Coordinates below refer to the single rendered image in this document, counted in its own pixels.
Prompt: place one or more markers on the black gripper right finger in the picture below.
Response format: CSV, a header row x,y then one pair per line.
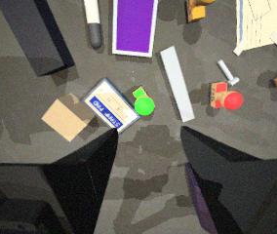
x,y
238,187

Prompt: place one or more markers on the cream paper card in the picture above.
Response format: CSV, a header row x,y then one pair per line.
x,y
256,24

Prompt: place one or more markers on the red and tan rubber stamp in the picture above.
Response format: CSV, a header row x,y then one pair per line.
x,y
219,97

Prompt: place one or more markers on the beige rectangular block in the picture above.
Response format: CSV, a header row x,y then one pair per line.
x,y
68,115

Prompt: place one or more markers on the yellow and brown rubber stamp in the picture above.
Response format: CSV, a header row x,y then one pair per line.
x,y
195,9

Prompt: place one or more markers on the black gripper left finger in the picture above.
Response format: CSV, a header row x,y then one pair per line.
x,y
74,186

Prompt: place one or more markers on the white cylinder with grey end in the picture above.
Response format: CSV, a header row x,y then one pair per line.
x,y
92,13

